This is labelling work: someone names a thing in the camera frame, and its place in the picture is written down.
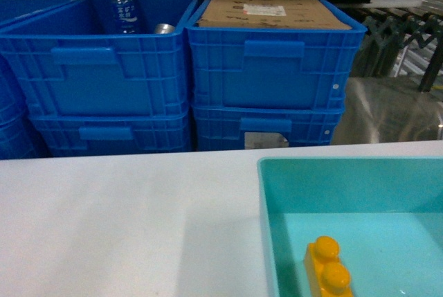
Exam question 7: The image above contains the brown cardboard box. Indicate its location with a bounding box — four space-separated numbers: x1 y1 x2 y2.
197 0 351 30

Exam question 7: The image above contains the teal plastic tray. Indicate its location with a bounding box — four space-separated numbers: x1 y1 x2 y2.
257 157 442 296

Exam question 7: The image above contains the blue crate under bottle crate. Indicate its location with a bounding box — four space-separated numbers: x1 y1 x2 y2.
30 112 192 157

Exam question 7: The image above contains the left lower blue crate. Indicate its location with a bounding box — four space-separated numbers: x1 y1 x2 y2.
1 115 51 160

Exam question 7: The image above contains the clear water bottle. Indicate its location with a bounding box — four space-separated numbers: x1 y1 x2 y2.
111 0 140 34

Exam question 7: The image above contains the grey roller conveyor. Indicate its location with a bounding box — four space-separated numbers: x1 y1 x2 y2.
345 6 442 92

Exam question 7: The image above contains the silver metal cup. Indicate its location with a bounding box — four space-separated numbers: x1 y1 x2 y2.
154 23 176 35

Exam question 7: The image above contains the yellow toy block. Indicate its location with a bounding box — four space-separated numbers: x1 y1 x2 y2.
303 235 354 297

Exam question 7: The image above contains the blue crate with label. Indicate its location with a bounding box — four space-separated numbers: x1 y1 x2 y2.
192 104 344 151

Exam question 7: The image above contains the blue crate with bottle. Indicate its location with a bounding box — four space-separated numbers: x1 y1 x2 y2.
0 0 204 118

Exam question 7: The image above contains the blue crate holding cardboard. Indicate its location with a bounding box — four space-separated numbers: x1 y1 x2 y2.
186 0 366 110

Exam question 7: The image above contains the left upper blue crate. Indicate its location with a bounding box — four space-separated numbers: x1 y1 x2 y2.
1 0 81 116

